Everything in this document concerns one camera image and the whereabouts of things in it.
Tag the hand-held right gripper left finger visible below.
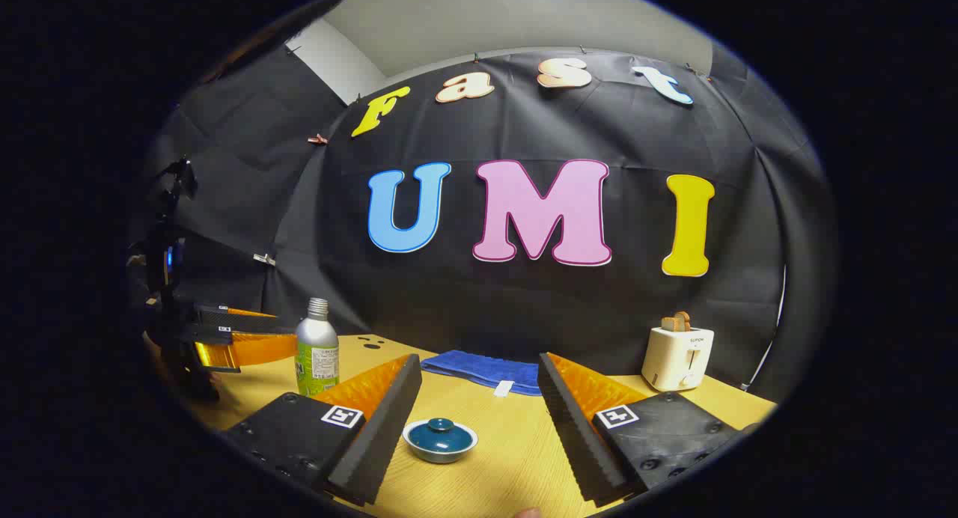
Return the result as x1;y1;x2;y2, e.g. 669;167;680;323
217;353;424;508

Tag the silver green water bottle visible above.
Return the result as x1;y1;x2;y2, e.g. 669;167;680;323
296;297;340;397

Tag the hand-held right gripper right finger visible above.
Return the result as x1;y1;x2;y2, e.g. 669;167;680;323
537;352;758;508

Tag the black backdrop cloth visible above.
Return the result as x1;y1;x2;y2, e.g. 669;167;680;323
131;48;835;399

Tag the white toaster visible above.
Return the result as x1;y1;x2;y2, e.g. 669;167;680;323
641;326;715;392

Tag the teal teacup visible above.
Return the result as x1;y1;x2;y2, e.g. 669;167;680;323
403;418;478;464

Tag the blue towel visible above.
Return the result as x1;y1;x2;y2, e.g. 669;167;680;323
421;350;543;397

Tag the white pole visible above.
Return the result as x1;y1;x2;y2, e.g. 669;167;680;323
741;263;787;391

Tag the teal teacup lid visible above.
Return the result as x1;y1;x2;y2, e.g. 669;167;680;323
410;418;472;454

